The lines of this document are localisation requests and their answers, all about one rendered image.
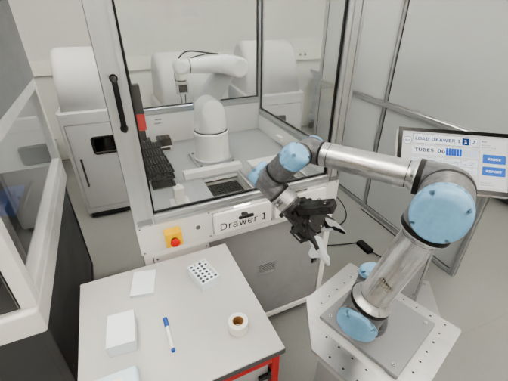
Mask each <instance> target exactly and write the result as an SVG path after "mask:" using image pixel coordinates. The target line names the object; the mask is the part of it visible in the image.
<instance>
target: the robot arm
mask: <svg viewBox="0 0 508 381"><path fill-rule="evenodd" d="M308 164H314V165H316V166H323V167H325V168H328V169H334V170H337V171H341V172H346V173H349V174H352V175H357V176H361V177H364V178H369V179H372V180H375V181H381V182H384V183H387V184H393V185H395V186H399V187H404V188H406V189H407V190H408V192H409V193H410V194H415V196H414V198H413V199H412V201H411V202H410V204H409V206H408V207H407V208H406V209H405V211H404V213H403V215H402V216H401V218H400V223H401V226H402V228H401V230H400V231H399V232H398V234H397V235H396V237H395V238H394V240H393V241H392V242H391V244H390V245H389V247H388V248H387V250H386V251H385V252H384V254H383V256H382V257H381V258H380V260H379V261H378V262H377V263H375V262H366V263H364V264H362V265H361V267H360V269H359V270H358V276H357V279H356V281H355V282H354V284H353V286H352V288H351V289H350V291H349V293H348V295H347V296H346V298H345V301H344V302H343V304H342V306H341V308H339V310H338V313H337V316H336V319H337V323H338V325H339V326H340V328H341V329H342V330H343V332H345V333H346V334H347V335H348V336H350V337H351V338H353V339H356V340H357V341H362V342H371V341H373V340H374V339H375V338H377V337H380V336H381V335H383V334H384V332H385V331H386V328H387V326H388V316H389V315H390V314H391V313H392V302H393V300H394V299H395V298H396V297H397V295H398V294H399V293H400V292H401V291H402V290H403V289H404V287H405V286H406V285H407V283H408V282H409V281H410V280H411V278H412V277H413V276H414V275H415V274H416V273H417V272H418V271H419V269H420V268H421V267H422V265H423V264H424V263H425V262H426V260H427V259H428V258H429V257H430V256H431V254H433V252H434V251H435V250H436V249H445V248H447V247H448V246H449V245H450V244H451V243H452V242H454V241H456V240H459V239H460V238H462V237H463V236H464V235H465V234H466V233H467V232H468V231H469V229H470V228H471V227H472V224H473V222H474V221H475V212H476V210H475V202H476V197H477V186H476V183H475V181H474V179H473V177H472V176H471V175H470V174H469V173H468V172H466V171H465V170H463V169H461V168H459V167H457V166H453V165H450V164H447V163H441V162H437V161H434V160H427V159H423V158H420V159H418V160H415V161H414V160H407V159H404V158H400V157H396V156H390V155H385V154H381V153H375V152H371V151H368V150H361V149H358V148H353V147H347V146H343V145H339V144H333V143H329V142H325V141H323V140H322V139H321V138H320V137H318V136H317V135H311V136H308V137H305V138H303V139H302V140H301V141H299V142H291V143H289V144H288V145H287V146H285V147H284V148H283V149H282V150H281V151H280V152H279V154H278V155H276V157H275V158H273V160H272V161H270V163H266V162H265V161H261V162H260V163H259V164H258V165H257V166H256V167H255V168H254V169H253V170H252V171H251V172H250V173H249V174H248V179H249V180H250V181H251V182H252V183H253V184H254V186H255V188H257V189H258V190H259V191H260V192H261V193H262V194H263V195H264V196H265V197H266V198H267V199H268V200H269V201H270V202H271V203H272V204H273V205H274V206H275V207H276V208H277V209H278V210H279V211H280V212H281V211H282V212H281V213H280V214H279V216H280V217H281V218H283V217H285V218H286V219H287V220H288V221H289V222H290V223H291V224H292V225H293V226H292V227H291V230H290V233H291V234H292V235H293V236H294V237H295V238H296V239H297V240H298V241H299V242H300V243H303V242H307V241H308V240H309V241H310V244H311V249H310V250H309V252H308V254H309V256H310V257H311V258H321V259H322V260H323V262H324V263H325V264H326V265H327V266H329V265H330V257H329V256H328V254H327V250H326V249H325V248H324V242H323V240H322V238H321V237H319V236H318V235H316V233H317V234H319V233H321V228H322V231H331V230H335V231H338V232H339V233H342V234H345V231H344V229H343V228H342V227H341V226H340V225H339V224H338V223H337V222H336V221H335V220H334V219H333V218H331V217H330V216H329V215H328V214H333V213H334V211H335V209H336V207H337V204H336V201H335V199H334V198H333V199H323V200H305V201H301V199H300V198H299V197H298V196H297V193H296V192H295V191H294V190H293V189H292V188H291V187H290V186H289V185H288V184H287V183H286V182H287V181H288V180H289V179H290V178H292V177H293V176H294V175H295V174H296V173H297V172H298V171H300V170H301V169H303V168H304V167H306V166H307V165H308ZM300 201H301V202H300ZM299 202H300V203H299ZM294 234H296V235H297V236H298V237H299V238H300V239H301V240H299V239H298V238H297V237H296V236H295V235H294Z"/></svg>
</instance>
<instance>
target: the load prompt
mask: <svg viewBox="0 0 508 381"><path fill-rule="evenodd" d="M413 143H419V144H437V145H447V146H457V147H475V148H479V138H471V137H460V136H450V135H430V134H420V133H413Z"/></svg>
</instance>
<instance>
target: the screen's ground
mask: <svg viewBox="0 0 508 381"><path fill-rule="evenodd" d="M413 133H420V134H430V135H450V136H460V137H471V138H479V148H475V147H457V146H447V145H437V144H419V143H413V139H412V144H403V139H402V149H401V158H404V159H407V160H411V154H412V155H421V156H438V157H447V158H456V159H465V160H478V161H479V164H478V176H472V177H473V179H474V181H475V183H476V186H477V190H484V191H497V192H505V193H508V138H497V137H487V136H476V135H456V134H445V133H434V132H415V131H404V130H403V135H406V136H413ZM437 147H451V148H460V149H470V150H479V158H478V159H474V158H465V157H456V156H439V155H437ZM483 154H487V155H496V156H506V165H496V164H487V163H482V156H483ZM483 166H487V167H496V168H505V169H506V177H505V178H503V177H494V176H487V175H482V167H483Z"/></svg>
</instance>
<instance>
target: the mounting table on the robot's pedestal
mask: <svg viewBox="0 0 508 381"><path fill-rule="evenodd" d="M359 269H360V268H359V267H357V266H355V265H353V264H352V263H349V264H347V265H346V266H345V267H344V268H343V269H342V270H341V271H339V272H338V273H337V274H335V275H334V276H333V277H331V278H330V279H329V280H328V281H327V282H326V283H325V284H324V285H322V286H321V287H320V288H319V289H317V290H316V291H315V292H314V293H312V294H311V295H310V296H309V297H308V298H307V299H306V307H307V314H308V328H309V335H310V342H311V351H312V352H313V353H314V354H315V355H316V359H317V360H318V361H319V362H320V363H321V364H322V365H323V366H325V367H326V368H327V369H328V370H329V371H330V372H331V373H332V374H333V375H334V376H335V377H336V378H337V379H338V380H339V381H432V380H433V378H434V376H435V375H436V373H437V372H438V369H439V368H440V366H441V365H442V363H443V362H444V360H445V358H446V357H447V355H448V353H449V351H450V350H451V348H452V347H453V345H454V343H455V342H456V341H457V338H458V337H459V335H460V334H461V330H460V329H459V328H458V327H455V326H454V325H453V324H451V323H449V322H448V321H446V320H445V319H443V318H441V317H439V316H438V315H436V314H434V313H433V312H431V311H430V310H428V309H426V308H424V307H423V306H421V305H420V304H418V303H416V302H415V301H413V300H412V299H409V298H408V297H406V296H405V295H403V294H401V293H399V294H398V295H397V297H396V299H397V300H398V301H400V302H402V303H404V304H405V305H406V306H408V307H409V308H412V309H413V310H414V311H416V312H418V313H419V314H421V315H422V316H424V317H425V318H427V319H429V320H430V321H432V322H433V323H435V326H434V327H433V328H432V330H431V332H430V333H429V335H428V336H427V337H426V338H425V340H424V341H423V343H422V345H421V346H420V347H419V348H418V350H417V352H416V353H415V354H414V356H413V357H412V358H411V360H410V361H409V363H408V364H407V366H406V367H405V368H404V370H403V371H402V373H401V374H400V376H399V377H398V378H397V379H395V378H394V377H393V376H391V375H390V374H389V373H387V372H386V371H385V370H384V371H383V373H382V374H381V376H378V375H377V374H376V373H374V372H373V371H372V370H371V369H370V368H369V367H367V366H366V365H365V364H363V363H362V362H361V361H360V360H358V359H357V358H356V357H355V356H354V355H353V354H352V353H350V352H349V351H348V350H346V349H345V348H344V347H343V346H341V345H340V344H339V343H338V342H337V341H336V340H335V339H333V338H332V337H331V336H329V335H328V334H327V333H325V332H324V331H323V330H322V329H321V328H320V327H319V326H317V325H316V324H315V323H313V322H312V321H311V320H310V319H309V318H310V317H311V316H312V315H313V314H314V313H315V312H316V311H318V310H319V309H320V308H321V307H322V306H323V305H325V304H326V303H327V302H328V301H329V300H330V299H331V298H333V297H334V296H335V295H336V294H337V293H338V292H339V291H340V290H341V289H342V288H343V287H344V286H346V285H347V284H348V283H349V282H350V281H351V280H353V281H354V282H355V281H356V279H357V276H358V270H359Z"/></svg>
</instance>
